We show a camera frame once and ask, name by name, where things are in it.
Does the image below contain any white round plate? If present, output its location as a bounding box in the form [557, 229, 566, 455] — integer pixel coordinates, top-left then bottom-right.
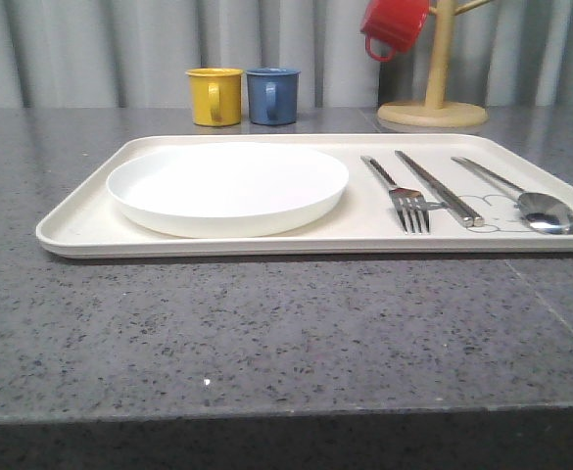
[107, 142, 349, 238]

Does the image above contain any silver metal fork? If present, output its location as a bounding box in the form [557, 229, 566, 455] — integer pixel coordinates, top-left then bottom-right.
[360, 156, 430, 235]

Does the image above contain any silver metal spoon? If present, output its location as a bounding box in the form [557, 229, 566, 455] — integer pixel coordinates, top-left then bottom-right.
[452, 157, 573, 235]

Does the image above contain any cream rabbit print tray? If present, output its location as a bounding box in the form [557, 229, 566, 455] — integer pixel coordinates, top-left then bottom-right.
[36, 134, 573, 259]

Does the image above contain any blue enamel mug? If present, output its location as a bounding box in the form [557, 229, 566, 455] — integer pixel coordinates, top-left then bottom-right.
[246, 68, 300, 125]

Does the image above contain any yellow enamel mug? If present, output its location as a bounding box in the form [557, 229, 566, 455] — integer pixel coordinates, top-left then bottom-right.
[186, 68, 243, 127]

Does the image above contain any wooden mug tree stand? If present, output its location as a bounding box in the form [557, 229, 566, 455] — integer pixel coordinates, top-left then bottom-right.
[377, 0, 489, 128]

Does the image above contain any red enamel mug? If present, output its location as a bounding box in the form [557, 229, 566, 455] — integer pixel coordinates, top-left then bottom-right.
[360, 0, 430, 62]

